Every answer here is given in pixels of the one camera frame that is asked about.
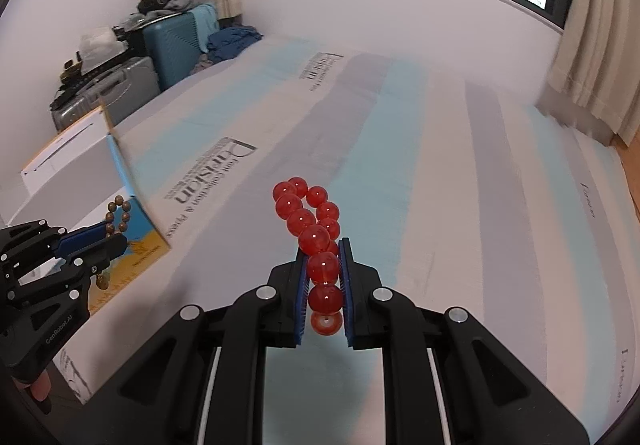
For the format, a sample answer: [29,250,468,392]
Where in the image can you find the teal suitcase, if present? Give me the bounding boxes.
[142,8,218,91]

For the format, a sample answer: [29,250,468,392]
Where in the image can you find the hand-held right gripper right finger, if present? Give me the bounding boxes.
[339,237,593,445]

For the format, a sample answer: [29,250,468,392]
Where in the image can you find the pile of blue clothes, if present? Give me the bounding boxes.
[206,25,263,63]

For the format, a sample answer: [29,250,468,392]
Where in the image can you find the blue and yellow cardboard box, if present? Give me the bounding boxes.
[0,99,173,405]

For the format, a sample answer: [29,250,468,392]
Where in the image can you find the beige window curtain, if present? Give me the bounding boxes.
[535,0,640,146]

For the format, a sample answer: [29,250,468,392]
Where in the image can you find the light blue cloth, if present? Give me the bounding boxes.
[192,2,221,53]

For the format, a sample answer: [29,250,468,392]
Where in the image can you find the black items on suitcase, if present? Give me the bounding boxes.
[50,58,101,108]

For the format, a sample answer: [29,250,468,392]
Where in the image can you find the brown wooden bead bracelet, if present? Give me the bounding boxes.
[95,195,132,288]

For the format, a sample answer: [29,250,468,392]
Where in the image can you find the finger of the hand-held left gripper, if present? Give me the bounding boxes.
[5,234,128,306]
[0,220,110,276]

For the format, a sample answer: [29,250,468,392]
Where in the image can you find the red bead bracelet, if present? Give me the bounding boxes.
[272,176,346,337]

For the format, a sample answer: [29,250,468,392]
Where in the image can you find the person's left hand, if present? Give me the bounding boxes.
[15,367,53,416]

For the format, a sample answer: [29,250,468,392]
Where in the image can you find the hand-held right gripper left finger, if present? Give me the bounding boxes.
[75,249,311,445]

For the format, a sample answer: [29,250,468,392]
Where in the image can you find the grey suitcase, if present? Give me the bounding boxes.
[50,56,161,132]

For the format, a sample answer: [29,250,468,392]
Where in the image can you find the white plastic bag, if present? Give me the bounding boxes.
[79,26,126,71]

